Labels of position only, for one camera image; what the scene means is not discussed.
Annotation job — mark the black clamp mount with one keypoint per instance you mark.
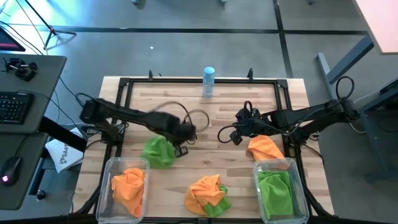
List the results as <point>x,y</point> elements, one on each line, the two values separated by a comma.
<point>25,73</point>

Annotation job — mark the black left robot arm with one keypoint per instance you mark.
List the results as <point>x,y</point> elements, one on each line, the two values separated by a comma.
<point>130,116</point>

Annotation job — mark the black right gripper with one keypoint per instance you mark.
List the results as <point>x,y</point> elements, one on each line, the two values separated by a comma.
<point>252,123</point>

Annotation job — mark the black tripod stand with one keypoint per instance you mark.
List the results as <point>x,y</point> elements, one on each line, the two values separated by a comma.
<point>49,29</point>

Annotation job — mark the black computer mouse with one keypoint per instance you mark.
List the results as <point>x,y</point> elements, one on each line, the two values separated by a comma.
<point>11,171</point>

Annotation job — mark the green microfiber towel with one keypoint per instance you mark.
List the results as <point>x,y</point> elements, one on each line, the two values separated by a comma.
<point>158,152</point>
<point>217,208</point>
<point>267,175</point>
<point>276,199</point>

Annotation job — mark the grey table leg frame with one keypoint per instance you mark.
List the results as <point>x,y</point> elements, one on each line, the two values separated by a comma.
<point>348,59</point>

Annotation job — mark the pink table top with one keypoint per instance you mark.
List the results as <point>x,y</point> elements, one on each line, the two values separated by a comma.
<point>379,25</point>

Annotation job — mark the black table clamp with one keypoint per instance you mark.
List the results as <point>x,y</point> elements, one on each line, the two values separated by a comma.
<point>150,75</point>
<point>250,74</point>

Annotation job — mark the orange microfiber towel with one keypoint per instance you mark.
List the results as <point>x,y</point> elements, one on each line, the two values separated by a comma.
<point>127,183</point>
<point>135,207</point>
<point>264,147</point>
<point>200,193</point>

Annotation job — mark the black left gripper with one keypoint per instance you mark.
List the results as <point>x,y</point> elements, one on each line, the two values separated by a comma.
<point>182,132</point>

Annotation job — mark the black monitor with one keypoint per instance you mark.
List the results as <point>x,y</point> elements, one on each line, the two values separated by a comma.
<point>9,40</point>

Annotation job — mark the white printed bag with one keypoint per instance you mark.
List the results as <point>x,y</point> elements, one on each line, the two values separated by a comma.
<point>62,152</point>

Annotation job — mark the black keyboard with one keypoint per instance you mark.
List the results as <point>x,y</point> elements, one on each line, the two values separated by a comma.
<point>15,107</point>

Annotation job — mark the clear plastic bin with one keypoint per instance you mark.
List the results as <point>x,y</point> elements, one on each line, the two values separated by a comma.
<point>300,202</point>
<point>102,214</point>

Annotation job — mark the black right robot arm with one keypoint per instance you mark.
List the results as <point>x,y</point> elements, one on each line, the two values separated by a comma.
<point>311,116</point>

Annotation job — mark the black rig beam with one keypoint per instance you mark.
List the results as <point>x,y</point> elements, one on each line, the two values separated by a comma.
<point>62,133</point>

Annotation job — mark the black metal table frame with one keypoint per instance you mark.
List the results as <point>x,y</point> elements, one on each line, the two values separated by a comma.
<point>202,80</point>

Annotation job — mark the dark grey desk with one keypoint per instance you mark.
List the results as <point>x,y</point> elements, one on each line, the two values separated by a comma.
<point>31,74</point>

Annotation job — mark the clear spray bottle blue cap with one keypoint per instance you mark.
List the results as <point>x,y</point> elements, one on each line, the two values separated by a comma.
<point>208,84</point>

